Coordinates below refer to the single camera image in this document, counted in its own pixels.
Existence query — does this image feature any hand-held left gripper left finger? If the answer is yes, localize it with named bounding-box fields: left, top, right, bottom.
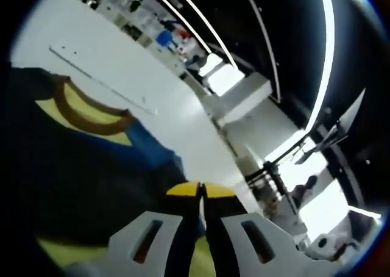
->
left=65, top=181, right=202, bottom=277

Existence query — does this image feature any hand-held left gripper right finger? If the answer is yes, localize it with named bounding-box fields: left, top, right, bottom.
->
left=202, top=182, right=339, bottom=277

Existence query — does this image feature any yellow garment with dark sleeves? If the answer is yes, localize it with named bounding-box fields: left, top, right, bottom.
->
left=0, top=65, right=220, bottom=277

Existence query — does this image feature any blue storage bin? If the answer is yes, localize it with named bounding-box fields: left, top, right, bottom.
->
left=155, top=30, right=171, bottom=46

